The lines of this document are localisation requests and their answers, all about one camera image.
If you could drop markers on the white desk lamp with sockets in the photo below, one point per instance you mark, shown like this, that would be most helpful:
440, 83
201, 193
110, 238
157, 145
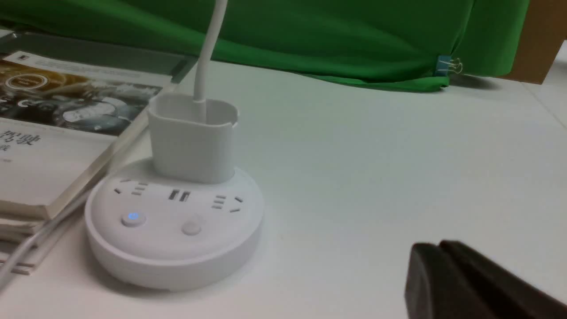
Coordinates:
186, 217

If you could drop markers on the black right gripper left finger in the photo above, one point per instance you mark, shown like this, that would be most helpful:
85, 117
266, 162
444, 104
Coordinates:
436, 289

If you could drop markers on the green backdrop cloth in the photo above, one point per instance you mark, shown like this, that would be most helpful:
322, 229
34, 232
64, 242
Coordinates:
377, 44

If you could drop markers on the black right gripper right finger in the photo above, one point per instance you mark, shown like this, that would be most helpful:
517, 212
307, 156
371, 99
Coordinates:
505, 294

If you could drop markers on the top paperback book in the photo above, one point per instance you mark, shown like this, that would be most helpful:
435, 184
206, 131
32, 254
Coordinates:
61, 124

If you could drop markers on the blue binder clip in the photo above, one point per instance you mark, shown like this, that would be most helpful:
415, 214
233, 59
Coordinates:
446, 65

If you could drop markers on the brown cardboard panel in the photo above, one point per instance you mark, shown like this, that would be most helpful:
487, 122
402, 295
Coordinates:
543, 34

